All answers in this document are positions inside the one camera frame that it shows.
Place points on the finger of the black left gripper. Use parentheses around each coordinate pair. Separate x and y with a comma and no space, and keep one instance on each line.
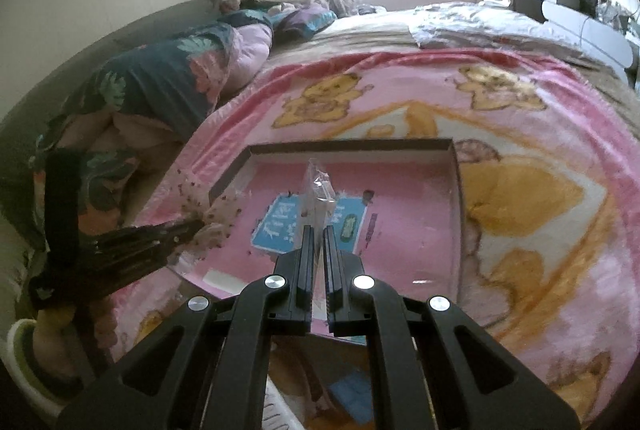
(128,242)

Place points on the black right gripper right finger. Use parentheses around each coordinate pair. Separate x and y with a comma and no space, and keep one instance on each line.
(431,365)

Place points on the purple blue pillow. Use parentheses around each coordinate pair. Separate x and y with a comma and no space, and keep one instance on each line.
(302,23)

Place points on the white rounded bench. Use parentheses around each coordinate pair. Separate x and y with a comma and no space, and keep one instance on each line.
(597,40)

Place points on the clear plastic jewelry bag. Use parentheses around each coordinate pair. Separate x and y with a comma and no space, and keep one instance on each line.
(318,200)

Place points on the pink shallow cardboard box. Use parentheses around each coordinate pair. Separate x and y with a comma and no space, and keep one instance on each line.
(399,208)

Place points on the white crumpled sheet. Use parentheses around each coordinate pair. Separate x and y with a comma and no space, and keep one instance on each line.
(469,25)

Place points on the dark floral duvet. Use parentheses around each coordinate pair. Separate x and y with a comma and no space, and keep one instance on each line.
(135,112)

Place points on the blue jewelry box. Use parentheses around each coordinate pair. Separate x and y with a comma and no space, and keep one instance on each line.
(353,392)

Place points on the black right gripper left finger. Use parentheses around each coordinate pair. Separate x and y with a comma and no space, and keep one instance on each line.
(206,366)

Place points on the pink bear fleece blanket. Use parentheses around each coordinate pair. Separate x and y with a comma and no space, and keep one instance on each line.
(529,218)

